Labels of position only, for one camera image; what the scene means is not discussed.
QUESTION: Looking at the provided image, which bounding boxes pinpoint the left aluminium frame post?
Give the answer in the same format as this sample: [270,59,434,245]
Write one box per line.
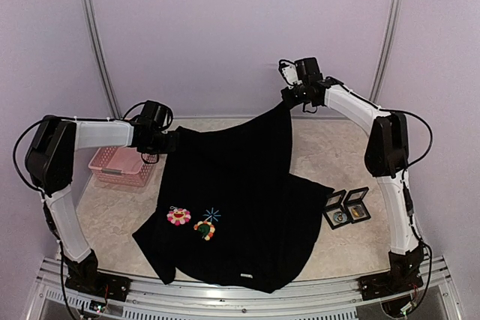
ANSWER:
[81,0,122,118]

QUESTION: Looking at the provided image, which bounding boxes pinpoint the right aluminium frame post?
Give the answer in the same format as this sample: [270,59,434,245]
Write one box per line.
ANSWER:
[369,0,402,103]

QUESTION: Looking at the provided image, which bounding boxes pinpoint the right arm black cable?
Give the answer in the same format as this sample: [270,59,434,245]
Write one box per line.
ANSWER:
[397,109,435,171]

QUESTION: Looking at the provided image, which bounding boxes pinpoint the black t-shirt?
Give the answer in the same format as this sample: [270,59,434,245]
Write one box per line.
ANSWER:
[133,103,333,293]

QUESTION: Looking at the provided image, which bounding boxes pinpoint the front aluminium rail base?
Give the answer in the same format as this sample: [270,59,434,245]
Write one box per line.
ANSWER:
[25,256,462,320]

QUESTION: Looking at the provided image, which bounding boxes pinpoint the black display box right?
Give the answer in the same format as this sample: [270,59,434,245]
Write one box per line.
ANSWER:
[343,187,371,223]

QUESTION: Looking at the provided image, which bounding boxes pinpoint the aluminium frame post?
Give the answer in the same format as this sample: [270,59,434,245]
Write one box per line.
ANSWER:
[369,0,402,103]
[81,0,122,118]

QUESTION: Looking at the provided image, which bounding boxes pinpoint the pink plastic basket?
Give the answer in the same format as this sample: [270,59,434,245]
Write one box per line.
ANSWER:
[88,146,156,187]

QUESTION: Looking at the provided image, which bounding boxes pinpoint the black display box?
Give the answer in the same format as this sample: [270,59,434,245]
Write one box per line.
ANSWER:
[323,190,350,230]
[343,187,371,223]

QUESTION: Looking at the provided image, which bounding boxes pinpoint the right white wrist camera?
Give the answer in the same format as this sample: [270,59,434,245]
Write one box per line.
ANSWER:
[278,59,301,88]

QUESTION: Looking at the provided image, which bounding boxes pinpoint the black display box left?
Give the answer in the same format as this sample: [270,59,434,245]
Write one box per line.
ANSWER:
[323,190,350,230]

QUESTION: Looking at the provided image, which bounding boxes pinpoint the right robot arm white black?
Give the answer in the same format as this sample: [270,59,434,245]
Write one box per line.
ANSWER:
[278,58,426,300]

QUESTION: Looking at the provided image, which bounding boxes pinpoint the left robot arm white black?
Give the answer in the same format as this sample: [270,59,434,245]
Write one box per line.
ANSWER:
[19,100,179,296]

